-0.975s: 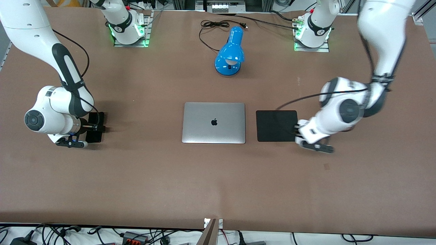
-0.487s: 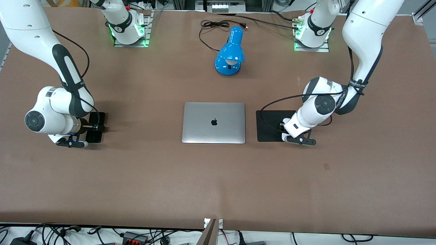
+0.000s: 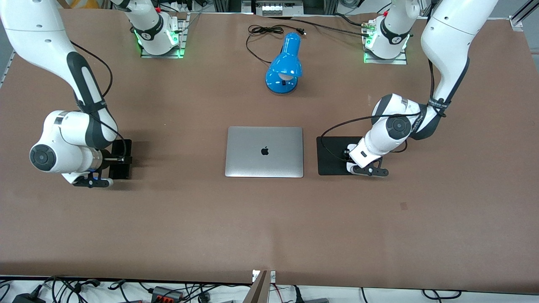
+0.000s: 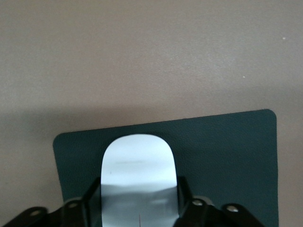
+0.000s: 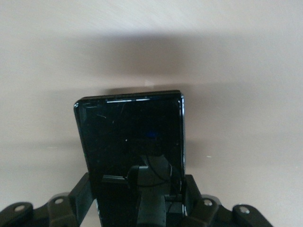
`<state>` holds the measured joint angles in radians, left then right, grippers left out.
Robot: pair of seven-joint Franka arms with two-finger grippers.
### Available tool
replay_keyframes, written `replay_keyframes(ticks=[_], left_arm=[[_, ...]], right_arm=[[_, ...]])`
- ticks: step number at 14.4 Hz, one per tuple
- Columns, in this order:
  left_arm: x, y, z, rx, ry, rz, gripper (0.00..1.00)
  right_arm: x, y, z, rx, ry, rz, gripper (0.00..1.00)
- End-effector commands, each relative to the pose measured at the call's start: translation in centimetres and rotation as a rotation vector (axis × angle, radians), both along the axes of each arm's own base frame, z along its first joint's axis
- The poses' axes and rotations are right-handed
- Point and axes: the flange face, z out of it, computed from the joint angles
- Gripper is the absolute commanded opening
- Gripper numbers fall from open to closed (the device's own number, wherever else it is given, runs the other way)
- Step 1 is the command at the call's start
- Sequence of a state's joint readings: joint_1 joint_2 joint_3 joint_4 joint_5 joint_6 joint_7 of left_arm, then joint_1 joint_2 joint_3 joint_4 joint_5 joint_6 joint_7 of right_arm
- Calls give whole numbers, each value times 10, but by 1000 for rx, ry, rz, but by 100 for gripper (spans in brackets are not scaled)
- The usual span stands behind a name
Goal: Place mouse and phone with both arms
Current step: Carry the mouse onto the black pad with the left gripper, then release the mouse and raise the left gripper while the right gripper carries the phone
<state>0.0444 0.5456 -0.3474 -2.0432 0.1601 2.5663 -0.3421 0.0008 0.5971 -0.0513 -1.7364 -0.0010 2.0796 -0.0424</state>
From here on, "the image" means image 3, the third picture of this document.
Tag grey metal post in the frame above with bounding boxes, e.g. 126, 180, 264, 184
242, 270, 277, 303

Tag black lamp power cord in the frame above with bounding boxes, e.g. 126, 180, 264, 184
245, 24, 307, 65

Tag black mouse pad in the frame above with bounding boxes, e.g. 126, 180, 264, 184
316, 136, 384, 176

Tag black cable to arm base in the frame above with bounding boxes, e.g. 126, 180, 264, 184
269, 15, 372, 38

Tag tangled black cables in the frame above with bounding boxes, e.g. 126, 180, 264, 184
41, 276, 102, 303

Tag blue desk lamp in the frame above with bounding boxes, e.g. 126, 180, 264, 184
265, 32, 303, 95

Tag looped black cable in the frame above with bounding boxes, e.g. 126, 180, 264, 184
421, 289, 462, 300

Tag black orange connector block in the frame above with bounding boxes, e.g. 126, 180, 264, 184
150, 286, 185, 303

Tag silver closed laptop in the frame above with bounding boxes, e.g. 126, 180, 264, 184
224, 126, 304, 178

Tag black power adapter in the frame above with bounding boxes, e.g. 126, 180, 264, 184
12, 292, 47, 303

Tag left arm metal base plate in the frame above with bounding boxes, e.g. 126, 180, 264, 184
363, 21, 408, 65

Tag black smartphone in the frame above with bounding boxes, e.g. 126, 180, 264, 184
108, 138, 133, 180

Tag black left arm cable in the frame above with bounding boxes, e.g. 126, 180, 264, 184
320, 58, 448, 162

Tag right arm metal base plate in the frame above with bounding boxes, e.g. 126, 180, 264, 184
140, 13, 189, 59

